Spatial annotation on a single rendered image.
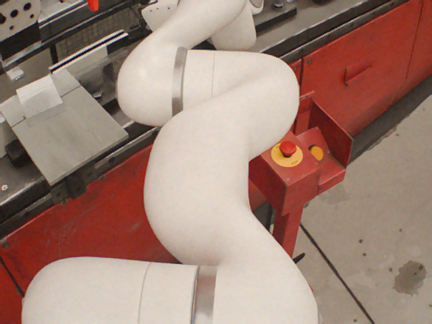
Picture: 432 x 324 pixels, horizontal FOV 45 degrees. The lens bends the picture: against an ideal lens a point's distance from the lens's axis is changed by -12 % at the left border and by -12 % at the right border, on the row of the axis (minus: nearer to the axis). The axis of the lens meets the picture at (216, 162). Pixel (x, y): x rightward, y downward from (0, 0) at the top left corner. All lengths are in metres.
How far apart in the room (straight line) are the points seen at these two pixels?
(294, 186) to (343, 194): 1.00
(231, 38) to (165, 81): 0.37
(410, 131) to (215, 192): 2.16
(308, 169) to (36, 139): 0.60
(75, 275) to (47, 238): 0.94
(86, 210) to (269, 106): 0.78
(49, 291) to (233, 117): 0.29
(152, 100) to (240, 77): 0.11
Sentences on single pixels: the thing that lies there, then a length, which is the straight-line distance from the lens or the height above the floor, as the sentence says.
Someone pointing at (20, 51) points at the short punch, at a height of 1.10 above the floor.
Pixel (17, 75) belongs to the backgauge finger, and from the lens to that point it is 1.26.
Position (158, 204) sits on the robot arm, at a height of 1.35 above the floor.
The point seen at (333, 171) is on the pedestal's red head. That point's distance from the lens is 1.40.
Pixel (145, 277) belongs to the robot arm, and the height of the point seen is 1.42.
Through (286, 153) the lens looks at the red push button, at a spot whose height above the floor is 0.80.
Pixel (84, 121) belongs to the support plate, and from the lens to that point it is 1.10.
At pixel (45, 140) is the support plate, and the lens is 1.09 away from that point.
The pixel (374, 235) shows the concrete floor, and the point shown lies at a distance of 2.18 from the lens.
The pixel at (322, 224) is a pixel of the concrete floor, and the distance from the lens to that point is 2.17.
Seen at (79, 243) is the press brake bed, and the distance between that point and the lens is 1.43.
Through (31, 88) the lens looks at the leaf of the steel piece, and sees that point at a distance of 1.21.
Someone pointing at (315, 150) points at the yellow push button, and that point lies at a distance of 1.40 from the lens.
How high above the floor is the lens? 1.76
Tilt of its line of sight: 49 degrees down
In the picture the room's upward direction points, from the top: straight up
